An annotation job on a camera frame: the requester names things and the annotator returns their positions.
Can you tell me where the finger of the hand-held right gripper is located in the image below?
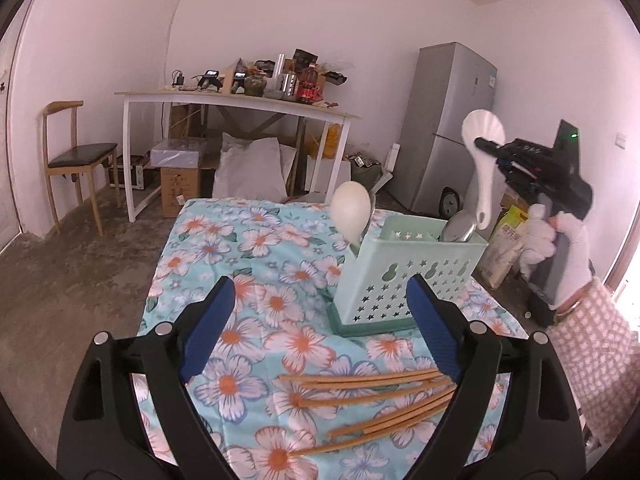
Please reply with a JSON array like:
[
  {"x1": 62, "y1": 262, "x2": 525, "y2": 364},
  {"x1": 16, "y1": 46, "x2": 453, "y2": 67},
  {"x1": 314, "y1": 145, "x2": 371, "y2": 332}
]
[{"x1": 474, "y1": 136, "x2": 502, "y2": 162}]

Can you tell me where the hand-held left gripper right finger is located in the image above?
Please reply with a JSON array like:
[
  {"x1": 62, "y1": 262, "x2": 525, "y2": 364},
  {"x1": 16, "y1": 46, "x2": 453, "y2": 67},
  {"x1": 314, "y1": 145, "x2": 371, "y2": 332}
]
[{"x1": 406, "y1": 274, "x2": 586, "y2": 480}]

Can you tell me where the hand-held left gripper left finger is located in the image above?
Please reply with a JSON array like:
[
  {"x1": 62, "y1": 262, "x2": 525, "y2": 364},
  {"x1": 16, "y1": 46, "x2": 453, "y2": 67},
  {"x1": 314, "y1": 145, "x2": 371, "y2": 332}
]
[{"x1": 57, "y1": 276, "x2": 237, "y2": 480}]

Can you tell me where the white plastic rice paddle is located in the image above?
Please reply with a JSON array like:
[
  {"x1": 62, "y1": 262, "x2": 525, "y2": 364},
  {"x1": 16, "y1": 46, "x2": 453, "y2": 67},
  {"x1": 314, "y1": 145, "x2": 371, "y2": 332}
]
[{"x1": 461, "y1": 110, "x2": 507, "y2": 232}]

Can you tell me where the green perforated utensil holder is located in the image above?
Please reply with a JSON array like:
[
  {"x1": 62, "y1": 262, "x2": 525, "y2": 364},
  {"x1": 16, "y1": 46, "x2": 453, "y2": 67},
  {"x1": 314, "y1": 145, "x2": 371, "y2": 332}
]
[{"x1": 327, "y1": 215, "x2": 489, "y2": 338}]

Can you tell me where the bundle of wooden chopsticks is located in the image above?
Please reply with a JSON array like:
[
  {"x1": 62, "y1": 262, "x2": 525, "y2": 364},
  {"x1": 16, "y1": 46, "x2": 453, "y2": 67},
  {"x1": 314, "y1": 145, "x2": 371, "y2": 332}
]
[{"x1": 274, "y1": 367, "x2": 458, "y2": 457}]

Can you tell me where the white ceramic soup spoon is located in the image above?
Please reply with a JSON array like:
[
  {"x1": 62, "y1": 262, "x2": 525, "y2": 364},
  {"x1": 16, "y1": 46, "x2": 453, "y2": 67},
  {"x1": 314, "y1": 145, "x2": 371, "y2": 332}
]
[{"x1": 330, "y1": 181, "x2": 375, "y2": 254}]

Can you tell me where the person's right forearm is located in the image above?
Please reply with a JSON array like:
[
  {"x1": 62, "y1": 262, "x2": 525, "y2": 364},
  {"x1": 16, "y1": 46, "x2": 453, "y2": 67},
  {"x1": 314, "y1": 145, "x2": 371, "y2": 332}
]
[{"x1": 545, "y1": 280, "x2": 640, "y2": 453}]

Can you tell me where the person's right hand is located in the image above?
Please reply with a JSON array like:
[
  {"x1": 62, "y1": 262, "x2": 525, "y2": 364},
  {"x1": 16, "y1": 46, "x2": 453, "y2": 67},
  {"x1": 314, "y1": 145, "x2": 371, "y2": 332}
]
[{"x1": 520, "y1": 205, "x2": 599, "y2": 309}]

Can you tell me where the silver refrigerator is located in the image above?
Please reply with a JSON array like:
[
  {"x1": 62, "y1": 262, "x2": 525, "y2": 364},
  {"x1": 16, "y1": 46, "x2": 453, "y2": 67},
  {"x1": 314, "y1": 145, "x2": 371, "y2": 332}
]
[{"x1": 387, "y1": 42, "x2": 499, "y2": 219}]

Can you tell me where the floral light blue blanket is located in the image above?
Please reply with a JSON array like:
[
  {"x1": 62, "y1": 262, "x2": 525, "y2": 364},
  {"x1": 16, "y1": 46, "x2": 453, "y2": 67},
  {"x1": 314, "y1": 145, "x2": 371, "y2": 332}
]
[{"x1": 137, "y1": 197, "x2": 531, "y2": 480}]

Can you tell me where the yellow and white rice sack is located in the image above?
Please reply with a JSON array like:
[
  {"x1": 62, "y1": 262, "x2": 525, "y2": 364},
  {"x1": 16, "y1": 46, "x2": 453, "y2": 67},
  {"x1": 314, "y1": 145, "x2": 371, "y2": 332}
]
[{"x1": 480, "y1": 205, "x2": 529, "y2": 289}]

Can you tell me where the green cloth bag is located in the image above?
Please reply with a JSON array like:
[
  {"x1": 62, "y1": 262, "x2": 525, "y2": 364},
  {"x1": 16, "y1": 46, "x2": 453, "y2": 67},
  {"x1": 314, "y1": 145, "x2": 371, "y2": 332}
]
[{"x1": 349, "y1": 152, "x2": 389, "y2": 197}]

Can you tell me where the brown cardboard box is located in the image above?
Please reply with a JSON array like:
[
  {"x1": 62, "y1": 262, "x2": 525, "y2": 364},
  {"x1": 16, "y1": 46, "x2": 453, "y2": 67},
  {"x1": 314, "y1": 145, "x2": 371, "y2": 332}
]
[{"x1": 160, "y1": 165, "x2": 202, "y2": 219}]

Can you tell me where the yellow plastic bag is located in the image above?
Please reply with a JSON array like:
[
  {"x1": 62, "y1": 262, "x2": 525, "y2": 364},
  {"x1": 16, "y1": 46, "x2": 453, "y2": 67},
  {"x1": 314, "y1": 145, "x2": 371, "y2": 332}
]
[{"x1": 311, "y1": 122, "x2": 345, "y2": 157}]

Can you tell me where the white stuffed sack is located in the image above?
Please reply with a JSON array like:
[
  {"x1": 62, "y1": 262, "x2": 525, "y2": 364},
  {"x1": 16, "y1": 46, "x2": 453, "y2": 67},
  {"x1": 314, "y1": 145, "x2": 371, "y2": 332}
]
[{"x1": 212, "y1": 132, "x2": 287, "y2": 201}]

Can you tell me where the small toaster oven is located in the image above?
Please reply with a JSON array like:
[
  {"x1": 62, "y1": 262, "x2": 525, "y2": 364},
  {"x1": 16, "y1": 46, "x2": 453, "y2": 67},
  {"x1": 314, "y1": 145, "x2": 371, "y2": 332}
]
[{"x1": 109, "y1": 154, "x2": 151, "y2": 191}]

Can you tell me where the cooking oil bottle red label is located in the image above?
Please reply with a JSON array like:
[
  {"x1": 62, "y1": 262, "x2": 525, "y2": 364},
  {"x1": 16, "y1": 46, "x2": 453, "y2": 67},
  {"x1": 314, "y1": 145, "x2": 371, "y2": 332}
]
[{"x1": 298, "y1": 62, "x2": 321, "y2": 106}]

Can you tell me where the wooden chair with dark seat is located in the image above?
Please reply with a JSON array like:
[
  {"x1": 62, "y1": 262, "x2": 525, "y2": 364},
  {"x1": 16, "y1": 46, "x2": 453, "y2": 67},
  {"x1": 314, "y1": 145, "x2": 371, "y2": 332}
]
[{"x1": 42, "y1": 101, "x2": 121, "y2": 237}]

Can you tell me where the white-framed table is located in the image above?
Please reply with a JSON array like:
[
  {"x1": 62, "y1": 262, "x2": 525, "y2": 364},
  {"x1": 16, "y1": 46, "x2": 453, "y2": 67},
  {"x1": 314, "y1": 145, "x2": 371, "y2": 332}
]
[{"x1": 114, "y1": 89, "x2": 362, "y2": 224}]

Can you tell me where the green jar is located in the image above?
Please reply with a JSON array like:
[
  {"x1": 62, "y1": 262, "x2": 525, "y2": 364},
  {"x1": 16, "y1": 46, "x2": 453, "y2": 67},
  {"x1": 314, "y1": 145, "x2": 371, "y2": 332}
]
[{"x1": 243, "y1": 72, "x2": 269, "y2": 97}]

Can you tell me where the white panelled door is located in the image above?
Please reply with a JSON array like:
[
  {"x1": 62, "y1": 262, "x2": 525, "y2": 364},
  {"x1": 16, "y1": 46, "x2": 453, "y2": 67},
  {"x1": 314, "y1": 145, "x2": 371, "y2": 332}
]
[{"x1": 0, "y1": 30, "x2": 24, "y2": 252}]

